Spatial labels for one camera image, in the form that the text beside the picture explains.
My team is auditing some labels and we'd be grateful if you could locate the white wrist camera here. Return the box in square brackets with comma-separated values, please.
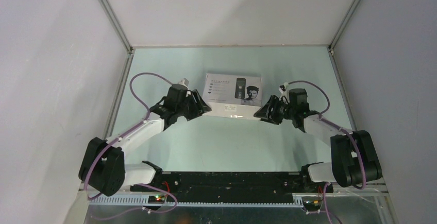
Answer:
[177, 78, 189, 88]
[279, 82, 290, 102]

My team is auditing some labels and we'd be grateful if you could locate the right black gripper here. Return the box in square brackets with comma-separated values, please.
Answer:
[254, 95, 296, 125]

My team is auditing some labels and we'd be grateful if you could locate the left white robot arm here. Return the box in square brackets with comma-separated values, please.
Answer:
[78, 83, 212, 196]

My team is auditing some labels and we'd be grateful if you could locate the aluminium frame post right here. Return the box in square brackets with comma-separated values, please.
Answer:
[329, 0, 362, 49]

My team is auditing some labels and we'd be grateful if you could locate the aluminium frame post left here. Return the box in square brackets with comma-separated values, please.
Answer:
[98, 0, 132, 54]

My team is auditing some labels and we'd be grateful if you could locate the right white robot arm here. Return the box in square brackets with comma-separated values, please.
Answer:
[254, 89, 382, 192]

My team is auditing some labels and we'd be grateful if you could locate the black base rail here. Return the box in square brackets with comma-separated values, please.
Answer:
[150, 171, 325, 204]

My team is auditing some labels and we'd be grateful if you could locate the aluminium frame post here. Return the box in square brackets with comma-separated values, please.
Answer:
[329, 0, 362, 49]
[98, 0, 132, 54]

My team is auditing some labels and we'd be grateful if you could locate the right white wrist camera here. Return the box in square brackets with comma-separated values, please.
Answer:
[279, 82, 290, 102]

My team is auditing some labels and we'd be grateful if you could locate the white cardboard kit box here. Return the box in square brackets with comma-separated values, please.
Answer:
[202, 73, 262, 120]

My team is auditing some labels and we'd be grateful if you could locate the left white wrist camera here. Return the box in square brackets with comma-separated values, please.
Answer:
[177, 78, 189, 88]

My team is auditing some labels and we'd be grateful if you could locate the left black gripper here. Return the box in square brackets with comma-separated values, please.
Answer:
[176, 90, 211, 121]

